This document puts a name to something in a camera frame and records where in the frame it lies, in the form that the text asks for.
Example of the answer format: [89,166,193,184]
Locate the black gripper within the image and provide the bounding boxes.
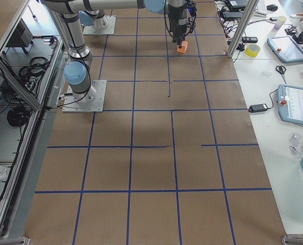
[170,19,189,48]

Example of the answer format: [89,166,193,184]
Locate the orange foam block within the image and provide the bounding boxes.
[176,40,188,54]

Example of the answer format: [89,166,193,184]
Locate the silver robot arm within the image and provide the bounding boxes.
[57,13,92,100]
[42,1,189,50]

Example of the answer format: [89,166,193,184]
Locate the yellow tape roll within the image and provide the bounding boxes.
[245,44,261,58]

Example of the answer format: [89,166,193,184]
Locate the black power adapter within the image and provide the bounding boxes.
[248,103,269,113]

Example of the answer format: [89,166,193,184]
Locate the paper cup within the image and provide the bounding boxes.
[273,16,287,30]

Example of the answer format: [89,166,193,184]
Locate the blue teach pendant far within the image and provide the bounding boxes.
[267,36,303,63]

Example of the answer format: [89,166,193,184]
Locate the blue teach pendant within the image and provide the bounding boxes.
[276,84,303,125]
[267,36,303,63]

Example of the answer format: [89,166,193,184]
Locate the black scissors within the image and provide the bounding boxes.
[275,65,287,84]

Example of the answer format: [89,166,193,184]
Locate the blue teach pendant near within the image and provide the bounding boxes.
[276,84,303,125]

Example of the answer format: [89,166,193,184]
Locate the aluminium frame post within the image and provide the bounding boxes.
[227,0,258,58]

